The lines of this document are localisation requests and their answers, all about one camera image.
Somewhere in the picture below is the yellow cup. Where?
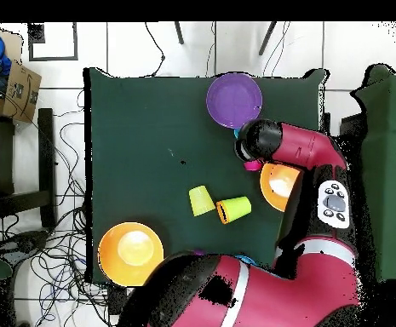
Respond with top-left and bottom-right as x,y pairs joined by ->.
187,184 -> 216,218

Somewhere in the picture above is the orange cup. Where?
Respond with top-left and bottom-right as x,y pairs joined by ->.
215,200 -> 232,226

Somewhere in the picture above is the green cup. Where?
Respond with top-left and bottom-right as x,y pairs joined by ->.
222,196 -> 253,224

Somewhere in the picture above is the red cup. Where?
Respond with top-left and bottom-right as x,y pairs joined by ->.
243,159 -> 264,172

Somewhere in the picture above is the large orange bowl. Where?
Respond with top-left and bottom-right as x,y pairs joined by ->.
97,221 -> 165,287
259,162 -> 302,213

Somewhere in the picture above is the purple bowl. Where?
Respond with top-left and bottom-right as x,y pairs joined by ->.
205,72 -> 264,130

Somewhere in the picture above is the translucent blue bowl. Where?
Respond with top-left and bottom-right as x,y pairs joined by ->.
234,254 -> 258,267

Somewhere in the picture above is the dark green tablecloth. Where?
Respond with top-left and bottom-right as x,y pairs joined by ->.
83,66 -> 330,285

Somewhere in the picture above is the black power brick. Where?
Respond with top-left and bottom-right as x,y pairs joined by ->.
106,284 -> 127,316

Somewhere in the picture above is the black tripod leg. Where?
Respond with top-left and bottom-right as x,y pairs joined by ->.
174,21 -> 185,45
258,21 -> 278,56

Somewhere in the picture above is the black bench stand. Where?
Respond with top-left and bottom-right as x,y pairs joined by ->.
0,107 -> 57,229

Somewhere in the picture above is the black monitor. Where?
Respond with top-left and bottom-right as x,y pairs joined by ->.
339,112 -> 367,137

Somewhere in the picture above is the cardboard box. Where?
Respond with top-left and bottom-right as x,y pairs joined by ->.
0,62 -> 43,124

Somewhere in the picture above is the black floor cable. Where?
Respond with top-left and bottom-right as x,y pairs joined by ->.
145,21 -> 166,77

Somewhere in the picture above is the tangle of floor cables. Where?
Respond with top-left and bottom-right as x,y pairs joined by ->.
0,89 -> 120,327

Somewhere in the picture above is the black square frame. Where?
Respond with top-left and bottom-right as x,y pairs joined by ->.
26,21 -> 79,62

